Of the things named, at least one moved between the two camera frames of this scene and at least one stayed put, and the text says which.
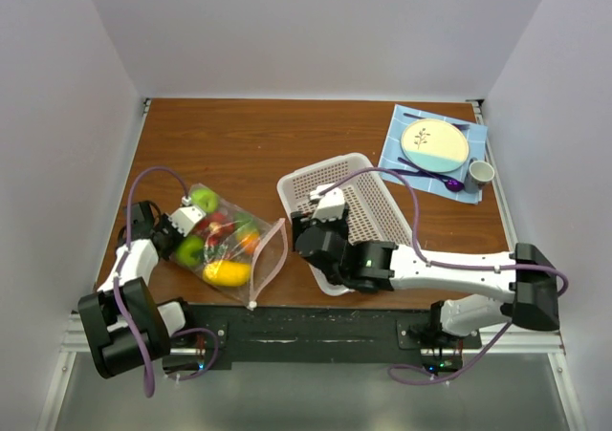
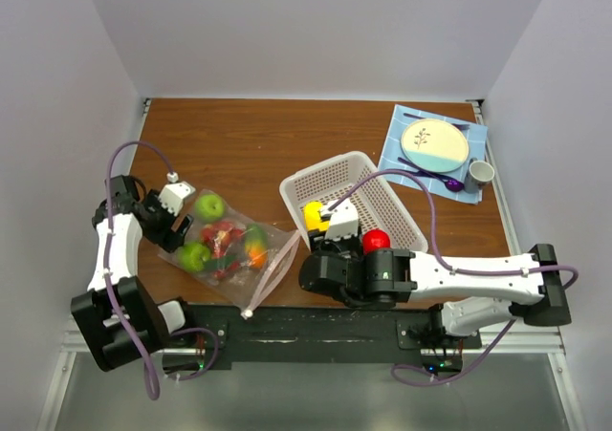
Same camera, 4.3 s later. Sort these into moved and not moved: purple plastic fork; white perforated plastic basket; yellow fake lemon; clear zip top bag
Moved: yellow fake lemon
Not moved: clear zip top bag; white perforated plastic basket; purple plastic fork
